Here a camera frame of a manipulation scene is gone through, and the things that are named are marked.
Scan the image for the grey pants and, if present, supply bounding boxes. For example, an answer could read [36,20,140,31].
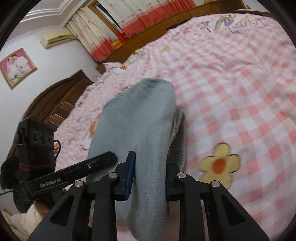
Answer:
[88,79,186,240]

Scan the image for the person's left hand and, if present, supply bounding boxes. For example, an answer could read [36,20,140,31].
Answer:
[34,200,50,216]

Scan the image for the dark wooden headboard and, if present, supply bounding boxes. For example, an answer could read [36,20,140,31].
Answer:
[9,69,94,160]

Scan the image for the framed wedding photo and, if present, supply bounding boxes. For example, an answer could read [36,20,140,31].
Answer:
[1,48,37,89]

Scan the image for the white air conditioner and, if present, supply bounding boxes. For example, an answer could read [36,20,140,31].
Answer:
[40,30,75,49]

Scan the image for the pink checkered bed sheet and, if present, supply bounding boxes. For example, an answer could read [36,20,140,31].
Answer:
[55,14,295,240]

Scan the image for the yellow toy on cabinet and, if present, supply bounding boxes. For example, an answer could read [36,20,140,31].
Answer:
[111,39,123,50]

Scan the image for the red and white curtain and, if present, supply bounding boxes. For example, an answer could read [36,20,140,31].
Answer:
[66,0,208,62]

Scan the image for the long wooden low cabinet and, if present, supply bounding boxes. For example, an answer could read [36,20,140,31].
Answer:
[96,0,276,75]

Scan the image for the black cable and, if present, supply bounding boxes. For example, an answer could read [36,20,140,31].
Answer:
[53,139,62,160]

